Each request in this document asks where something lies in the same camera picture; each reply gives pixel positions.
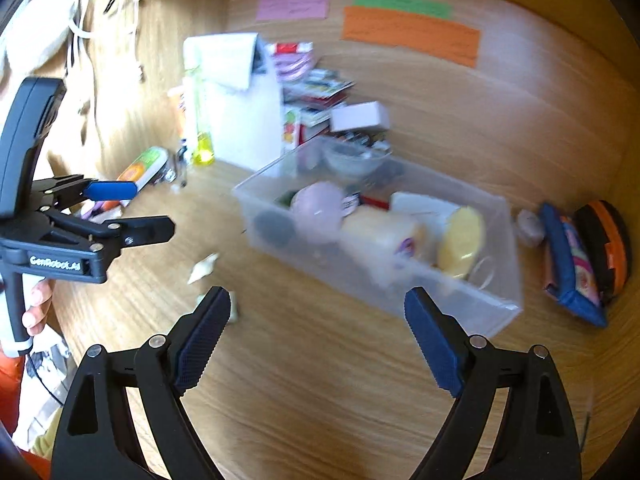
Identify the yellow lotion bottle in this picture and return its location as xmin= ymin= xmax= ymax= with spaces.
xmin=437 ymin=206 xmax=486 ymax=278

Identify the blue pencil pouch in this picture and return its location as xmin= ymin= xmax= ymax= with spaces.
xmin=539 ymin=203 xmax=608 ymax=328

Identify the black round jar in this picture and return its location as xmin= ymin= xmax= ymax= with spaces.
xmin=254 ymin=210 xmax=296 ymax=250

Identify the black pen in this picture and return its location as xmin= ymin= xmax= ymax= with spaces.
xmin=175 ymin=148 xmax=188 ymax=188

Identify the black orange round case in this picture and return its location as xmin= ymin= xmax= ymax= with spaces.
xmin=573 ymin=200 xmax=632 ymax=306

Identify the white paper stand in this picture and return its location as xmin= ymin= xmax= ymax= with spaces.
xmin=182 ymin=32 xmax=283 ymax=171

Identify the cream wrapper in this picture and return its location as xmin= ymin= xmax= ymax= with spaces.
xmin=188 ymin=252 xmax=219 ymax=285

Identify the white small cardboard box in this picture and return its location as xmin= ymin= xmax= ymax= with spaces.
xmin=330 ymin=101 xmax=390 ymax=132

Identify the green paper note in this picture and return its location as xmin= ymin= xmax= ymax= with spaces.
xmin=352 ymin=0 xmax=451 ymax=20

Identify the stack of booklets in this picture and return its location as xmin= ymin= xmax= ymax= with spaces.
xmin=267 ymin=41 xmax=354 ymax=146

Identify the pink round brush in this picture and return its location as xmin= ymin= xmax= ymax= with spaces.
xmin=290 ymin=181 xmax=344 ymax=244

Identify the person's left hand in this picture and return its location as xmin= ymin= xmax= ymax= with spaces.
xmin=22 ymin=280 xmax=54 ymax=336

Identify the yellow liquid spray bottle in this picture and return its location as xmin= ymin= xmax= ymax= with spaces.
xmin=182 ymin=68 xmax=215 ymax=166

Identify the clear glass bowl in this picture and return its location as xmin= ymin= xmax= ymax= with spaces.
xmin=322 ymin=141 xmax=392 ymax=179

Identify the orange paper note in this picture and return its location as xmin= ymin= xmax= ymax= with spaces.
xmin=342 ymin=6 xmax=480 ymax=68

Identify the clear plastic storage bin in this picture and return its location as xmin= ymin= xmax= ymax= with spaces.
xmin=233 ymin=136 xmax=523 ymax=337

